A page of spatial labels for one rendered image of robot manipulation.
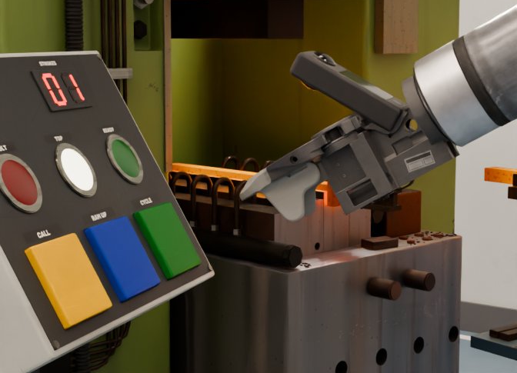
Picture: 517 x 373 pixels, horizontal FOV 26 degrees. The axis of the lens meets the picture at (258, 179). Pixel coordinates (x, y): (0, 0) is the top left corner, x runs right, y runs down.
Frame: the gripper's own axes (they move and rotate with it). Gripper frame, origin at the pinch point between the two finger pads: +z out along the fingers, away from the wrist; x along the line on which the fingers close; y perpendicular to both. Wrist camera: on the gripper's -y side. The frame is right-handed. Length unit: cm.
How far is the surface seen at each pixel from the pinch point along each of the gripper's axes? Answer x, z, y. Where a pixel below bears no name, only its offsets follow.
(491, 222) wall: 346, 55, 39
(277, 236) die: 35.9, 14.4, 5.5
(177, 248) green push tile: 0.0, 10.3, 2.0
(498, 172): 84, -6, 13
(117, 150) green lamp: -1.0, 10.7, -9.7
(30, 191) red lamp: -19.3, 10.7, -7.6
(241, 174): 53, 22, -5
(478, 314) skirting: 346, 77, 70
